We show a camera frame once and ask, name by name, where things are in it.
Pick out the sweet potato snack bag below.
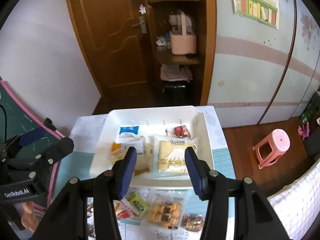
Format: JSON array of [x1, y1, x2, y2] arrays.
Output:
[[113, 198, 139, 219]]

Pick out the blue snack packet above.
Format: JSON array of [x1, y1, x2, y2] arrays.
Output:
[[119, 126, 139, 138]]

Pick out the clear bag orange biscuits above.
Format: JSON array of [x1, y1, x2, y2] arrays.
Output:
[[145, 194, 184, 230]]

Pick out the person's hand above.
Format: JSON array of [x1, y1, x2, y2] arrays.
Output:
[[21, 202, 39, 233]]

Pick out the dark nut snack packet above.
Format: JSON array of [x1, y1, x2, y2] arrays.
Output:
[[182, 213, 204, 232]]

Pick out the green snack packet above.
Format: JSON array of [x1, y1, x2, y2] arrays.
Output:
[[128, 192, 149, 217]]

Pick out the pink plastic stool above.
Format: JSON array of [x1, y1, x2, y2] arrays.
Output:
[[253, 129, 290, 170]]

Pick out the white plastic storage bin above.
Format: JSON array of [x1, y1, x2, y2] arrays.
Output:
[[89, 106, 214, 190]]

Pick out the yellow cake packet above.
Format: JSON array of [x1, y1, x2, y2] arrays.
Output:
[[158, 140, 197, 174]]

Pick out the small red snack packet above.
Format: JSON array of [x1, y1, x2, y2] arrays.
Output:
[[173, 125, 191, 138]]

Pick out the folded pink towels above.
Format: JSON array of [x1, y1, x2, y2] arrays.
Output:
[[160, 64, 193, 82]]

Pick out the brown wooden door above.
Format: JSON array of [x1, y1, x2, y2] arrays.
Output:
[[67, 0, 153, 98]]

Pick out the wooden shelf unit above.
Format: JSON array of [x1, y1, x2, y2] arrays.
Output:
[[145, 0, 217, 106]]

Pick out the green chalkboard pink frame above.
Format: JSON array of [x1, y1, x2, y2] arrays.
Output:
[[1, 81, 74, 210]]

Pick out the pink basket with handle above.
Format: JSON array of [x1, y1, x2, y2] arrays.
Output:
[[170, 12, 197, 55]]

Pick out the colourful wall poster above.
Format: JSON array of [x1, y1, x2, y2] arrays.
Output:
[[233, 0, 279, 29]]

